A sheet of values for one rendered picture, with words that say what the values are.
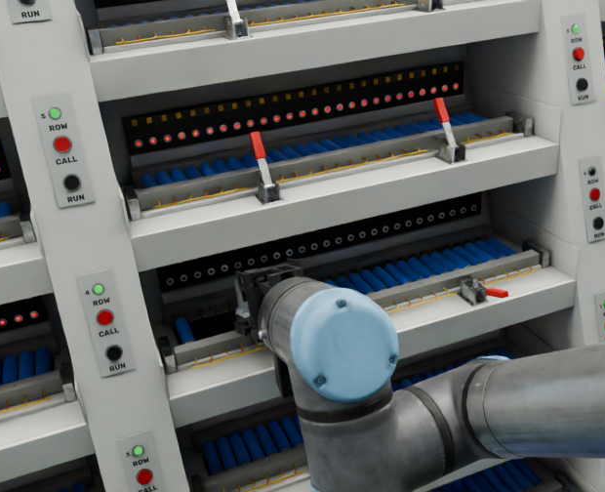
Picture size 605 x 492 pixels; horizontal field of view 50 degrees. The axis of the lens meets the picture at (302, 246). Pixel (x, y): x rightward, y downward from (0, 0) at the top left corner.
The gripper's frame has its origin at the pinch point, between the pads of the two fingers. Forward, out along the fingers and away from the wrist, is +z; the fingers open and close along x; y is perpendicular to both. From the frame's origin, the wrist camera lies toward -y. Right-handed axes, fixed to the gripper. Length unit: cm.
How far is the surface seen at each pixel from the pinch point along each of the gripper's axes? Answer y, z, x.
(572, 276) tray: -5.7, -7.4, -45.5
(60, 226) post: 16.8, -9.5, 21.9
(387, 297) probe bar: -2.2, -3.6, -17.7
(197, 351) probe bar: -2.5, -3.6, 9.7
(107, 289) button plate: 8.7, -9.3, 18.5
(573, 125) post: 16, -9, -48
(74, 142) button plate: 25.7, -10.2, 18.3
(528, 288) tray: -5.7, -6.8, -38.2
